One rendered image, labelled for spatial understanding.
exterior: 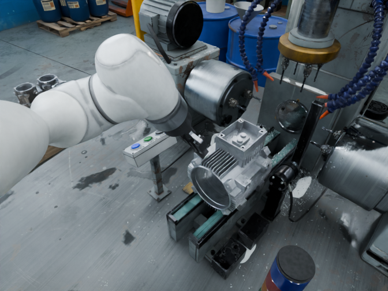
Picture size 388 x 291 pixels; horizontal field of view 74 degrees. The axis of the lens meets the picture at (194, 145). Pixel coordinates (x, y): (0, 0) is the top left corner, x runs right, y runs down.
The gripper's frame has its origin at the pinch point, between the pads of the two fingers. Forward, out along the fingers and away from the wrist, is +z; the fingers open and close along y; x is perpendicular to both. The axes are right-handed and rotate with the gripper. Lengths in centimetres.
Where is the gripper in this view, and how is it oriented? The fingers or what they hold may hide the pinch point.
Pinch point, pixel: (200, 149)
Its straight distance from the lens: 75.3
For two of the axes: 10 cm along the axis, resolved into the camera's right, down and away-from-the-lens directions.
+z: 3.5, 4.0, 8.5
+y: -7.1, -4.8, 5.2
